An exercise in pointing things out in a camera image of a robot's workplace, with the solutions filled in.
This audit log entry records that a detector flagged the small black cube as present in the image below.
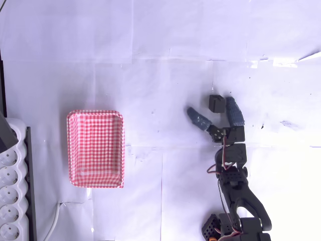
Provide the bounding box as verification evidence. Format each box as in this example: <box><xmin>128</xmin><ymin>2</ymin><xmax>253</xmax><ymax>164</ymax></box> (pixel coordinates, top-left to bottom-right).
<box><xmin>208</xmin><ymin>94</ymin><xmax>226</xmax><ymax>114</ymax></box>

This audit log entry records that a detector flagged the red checked paper tray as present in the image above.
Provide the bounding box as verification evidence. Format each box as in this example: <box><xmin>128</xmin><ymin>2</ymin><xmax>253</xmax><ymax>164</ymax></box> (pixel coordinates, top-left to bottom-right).
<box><xmin>66</xmin><ymin>109</ymin><xmax>126</xmax><ymax>189</ymax></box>

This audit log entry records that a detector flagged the black stand under power strip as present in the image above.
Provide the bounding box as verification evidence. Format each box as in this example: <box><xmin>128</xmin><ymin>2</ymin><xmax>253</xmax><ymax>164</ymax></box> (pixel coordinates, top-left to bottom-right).
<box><xmin>25</xmin><ymin>126</ymin><xmax>38</xmax><ymax>241</ymax></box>

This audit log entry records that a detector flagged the dark grey power adaptor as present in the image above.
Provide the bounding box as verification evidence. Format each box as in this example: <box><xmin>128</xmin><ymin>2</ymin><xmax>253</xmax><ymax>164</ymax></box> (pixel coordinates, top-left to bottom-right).
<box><xmin>0</xmin><ymin>110</ymin><xmax>20</xmax><ymax>154</ymax></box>

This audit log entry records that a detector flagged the white power strip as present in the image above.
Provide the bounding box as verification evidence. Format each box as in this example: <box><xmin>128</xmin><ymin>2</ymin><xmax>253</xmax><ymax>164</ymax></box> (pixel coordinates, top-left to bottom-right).
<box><xmin>0</xmin><ymin>117</ymin><xmax>30</xmax><ymax>241</ymax></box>

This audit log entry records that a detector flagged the red white servo cable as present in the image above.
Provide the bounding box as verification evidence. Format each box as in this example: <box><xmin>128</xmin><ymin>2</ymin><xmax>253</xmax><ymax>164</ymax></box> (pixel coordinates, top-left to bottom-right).
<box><xmin>207</xmin><ymin>128</ymin><xmax>235</xmax><ymax>177</ymax></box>

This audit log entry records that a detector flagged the white power cable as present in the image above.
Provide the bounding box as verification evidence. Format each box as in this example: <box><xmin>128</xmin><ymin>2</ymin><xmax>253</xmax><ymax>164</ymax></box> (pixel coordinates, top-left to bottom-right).
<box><xmin>43</xmin><ymin>201</ymin><xmax>63</xmax><ymax>241</ymax></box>

